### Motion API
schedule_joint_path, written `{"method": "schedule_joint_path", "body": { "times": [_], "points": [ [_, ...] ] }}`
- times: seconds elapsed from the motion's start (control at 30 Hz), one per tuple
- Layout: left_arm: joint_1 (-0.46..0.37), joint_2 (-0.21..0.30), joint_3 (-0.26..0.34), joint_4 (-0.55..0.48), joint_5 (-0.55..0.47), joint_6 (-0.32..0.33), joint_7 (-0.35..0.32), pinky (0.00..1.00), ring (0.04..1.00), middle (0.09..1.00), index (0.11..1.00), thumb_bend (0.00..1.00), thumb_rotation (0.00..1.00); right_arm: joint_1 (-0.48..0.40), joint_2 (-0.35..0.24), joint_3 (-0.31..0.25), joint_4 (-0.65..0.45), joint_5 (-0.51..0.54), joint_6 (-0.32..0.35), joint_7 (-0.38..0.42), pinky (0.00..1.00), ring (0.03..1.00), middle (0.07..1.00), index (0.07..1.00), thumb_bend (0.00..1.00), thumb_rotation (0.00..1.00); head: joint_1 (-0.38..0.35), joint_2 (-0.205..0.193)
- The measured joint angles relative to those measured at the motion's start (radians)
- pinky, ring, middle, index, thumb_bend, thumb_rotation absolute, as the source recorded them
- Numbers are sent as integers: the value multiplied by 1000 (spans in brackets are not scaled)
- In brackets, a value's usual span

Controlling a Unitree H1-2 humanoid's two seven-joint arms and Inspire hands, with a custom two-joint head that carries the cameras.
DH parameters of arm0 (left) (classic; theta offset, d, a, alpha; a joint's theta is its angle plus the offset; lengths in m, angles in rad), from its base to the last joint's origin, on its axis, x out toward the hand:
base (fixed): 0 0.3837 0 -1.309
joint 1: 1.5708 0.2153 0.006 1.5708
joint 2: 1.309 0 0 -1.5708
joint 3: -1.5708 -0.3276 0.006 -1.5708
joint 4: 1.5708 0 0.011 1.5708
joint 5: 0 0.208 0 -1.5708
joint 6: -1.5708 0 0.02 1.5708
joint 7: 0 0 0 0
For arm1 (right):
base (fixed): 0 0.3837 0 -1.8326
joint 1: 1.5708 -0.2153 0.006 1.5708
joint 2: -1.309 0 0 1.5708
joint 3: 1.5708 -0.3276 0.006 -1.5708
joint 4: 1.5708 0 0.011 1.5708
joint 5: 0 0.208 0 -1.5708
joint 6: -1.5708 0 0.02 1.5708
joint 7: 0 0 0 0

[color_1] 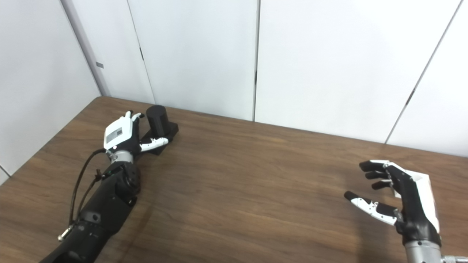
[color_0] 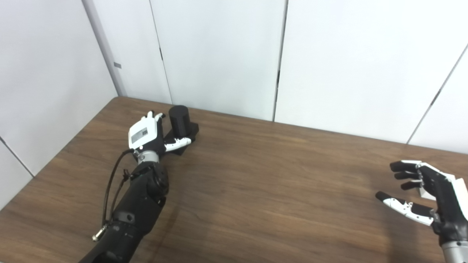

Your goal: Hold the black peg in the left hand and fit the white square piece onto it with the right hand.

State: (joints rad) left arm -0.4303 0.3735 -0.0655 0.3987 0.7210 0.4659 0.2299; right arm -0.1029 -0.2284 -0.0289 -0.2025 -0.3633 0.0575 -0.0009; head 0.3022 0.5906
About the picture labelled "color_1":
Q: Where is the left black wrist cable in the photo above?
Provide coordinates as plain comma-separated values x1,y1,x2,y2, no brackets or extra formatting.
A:
57,148,110,241

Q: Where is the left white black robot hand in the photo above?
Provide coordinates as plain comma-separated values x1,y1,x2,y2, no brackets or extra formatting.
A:
103,111,169,154

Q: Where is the black peg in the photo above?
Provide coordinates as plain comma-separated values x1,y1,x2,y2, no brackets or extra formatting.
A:
141,105,180,156

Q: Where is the grey wall corner post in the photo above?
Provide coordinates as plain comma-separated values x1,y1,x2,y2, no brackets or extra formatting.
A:
60,0,111,97

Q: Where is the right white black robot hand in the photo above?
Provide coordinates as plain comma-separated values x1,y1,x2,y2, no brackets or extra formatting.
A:
344,160,442,246

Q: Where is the white square piece with hole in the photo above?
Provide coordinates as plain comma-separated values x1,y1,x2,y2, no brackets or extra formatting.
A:
393,170,433,199

